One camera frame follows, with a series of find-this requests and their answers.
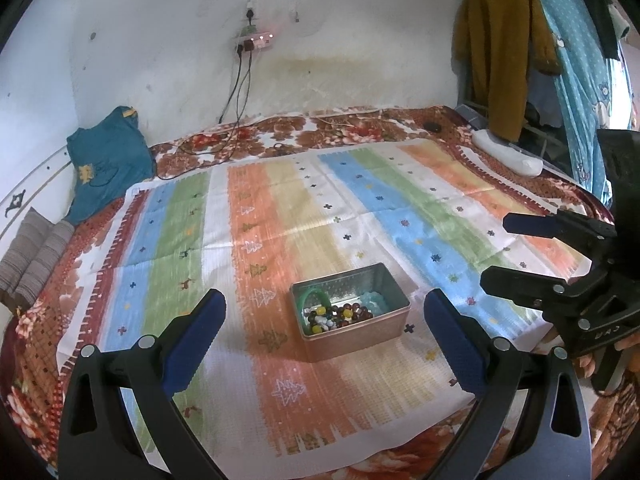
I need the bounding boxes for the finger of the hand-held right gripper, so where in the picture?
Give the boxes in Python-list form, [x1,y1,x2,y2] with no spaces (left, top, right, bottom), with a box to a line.
[479,265,573,322]
[502,209,620,258]

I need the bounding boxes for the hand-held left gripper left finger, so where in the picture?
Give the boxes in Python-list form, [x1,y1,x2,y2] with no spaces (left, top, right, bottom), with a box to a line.
[57,287,227,480]

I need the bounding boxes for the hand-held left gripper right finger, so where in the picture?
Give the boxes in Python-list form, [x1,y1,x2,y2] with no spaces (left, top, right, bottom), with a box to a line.
[423,287,594,480]

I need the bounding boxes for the light blue bead bracelet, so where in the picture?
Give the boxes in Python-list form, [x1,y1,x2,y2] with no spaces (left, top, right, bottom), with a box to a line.
[359,291,390,315]

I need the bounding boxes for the rectangular metal tin box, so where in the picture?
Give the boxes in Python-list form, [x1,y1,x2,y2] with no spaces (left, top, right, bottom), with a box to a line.
[288,262,412,364]

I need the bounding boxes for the dark red bead bracelet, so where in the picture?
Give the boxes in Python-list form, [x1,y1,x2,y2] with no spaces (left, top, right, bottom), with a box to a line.
[332,302,376,330]

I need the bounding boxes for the yellow and dark bead bracelet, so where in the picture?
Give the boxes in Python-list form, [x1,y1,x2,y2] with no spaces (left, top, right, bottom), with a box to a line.
[306,309,337,337]

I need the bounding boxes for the green jade bangle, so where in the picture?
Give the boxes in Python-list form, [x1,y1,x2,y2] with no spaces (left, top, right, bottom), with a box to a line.
[298,285,332,320]

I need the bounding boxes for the white bolster pillow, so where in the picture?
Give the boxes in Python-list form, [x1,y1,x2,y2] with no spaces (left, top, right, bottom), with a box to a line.
[472,128,546,177]

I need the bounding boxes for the blue dotted curtain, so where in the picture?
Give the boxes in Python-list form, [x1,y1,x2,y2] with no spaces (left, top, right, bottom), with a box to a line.
[502,0,623,207]

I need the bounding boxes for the colourful striped mat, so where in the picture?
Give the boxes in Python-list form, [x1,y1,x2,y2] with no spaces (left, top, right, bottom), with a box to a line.
[54,140,600,457]

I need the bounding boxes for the grey folded cushions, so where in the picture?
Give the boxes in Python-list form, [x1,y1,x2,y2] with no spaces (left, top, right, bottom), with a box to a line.
[0,206,77,307]

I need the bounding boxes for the mustard yellow sweater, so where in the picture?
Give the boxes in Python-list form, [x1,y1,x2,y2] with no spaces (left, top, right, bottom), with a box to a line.
[452,0,562,143]

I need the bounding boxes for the teal shirt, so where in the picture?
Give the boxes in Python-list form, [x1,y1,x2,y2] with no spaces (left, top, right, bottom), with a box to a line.
[66,105,157,224]

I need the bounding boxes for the black hanging garment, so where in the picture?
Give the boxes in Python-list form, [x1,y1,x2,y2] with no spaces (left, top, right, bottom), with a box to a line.
[576,0,622,61]

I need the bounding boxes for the white power strip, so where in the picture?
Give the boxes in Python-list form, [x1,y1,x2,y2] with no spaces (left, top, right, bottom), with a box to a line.
[234,31,275,54]

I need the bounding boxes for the thin white cable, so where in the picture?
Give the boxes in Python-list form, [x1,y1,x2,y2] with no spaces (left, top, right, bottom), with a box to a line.
[309,112,397,130]

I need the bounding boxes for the black charging cable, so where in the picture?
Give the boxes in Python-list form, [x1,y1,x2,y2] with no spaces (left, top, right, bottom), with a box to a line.
[155,50,243,181]
[177,49,254,157]

